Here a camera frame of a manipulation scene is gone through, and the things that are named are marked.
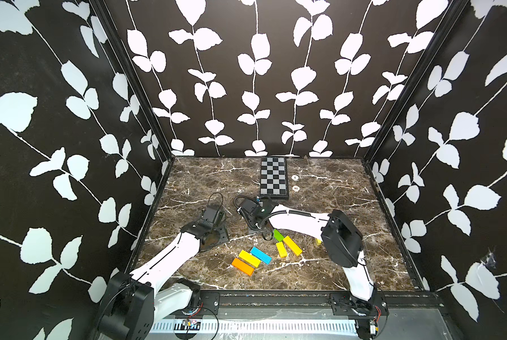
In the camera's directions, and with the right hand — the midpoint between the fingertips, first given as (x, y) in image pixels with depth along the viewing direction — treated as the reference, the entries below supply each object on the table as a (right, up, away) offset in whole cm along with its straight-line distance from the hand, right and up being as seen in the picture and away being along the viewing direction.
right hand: (252, 226), depth 90 cm
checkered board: (+10, +18, +17) cm, 27 cm away
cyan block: (+4, -11, -6) cm, 13 cm away
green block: (+11, -4, 0) cm, 12 cm away
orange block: (-4, -14, -8) cm, 17 cm away
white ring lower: (+22, +16, +17) cm, 32 cm away
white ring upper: (+22, +21, +21) cm, 37 cm away
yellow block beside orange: (-1, -12, -6) cm, 13 cm away
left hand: (-12, -2, -4) cm, 13 cm away
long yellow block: (+17, -8, -2) cm, 19 cm away
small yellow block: (+12, -9, -4) cm, 15 cm away
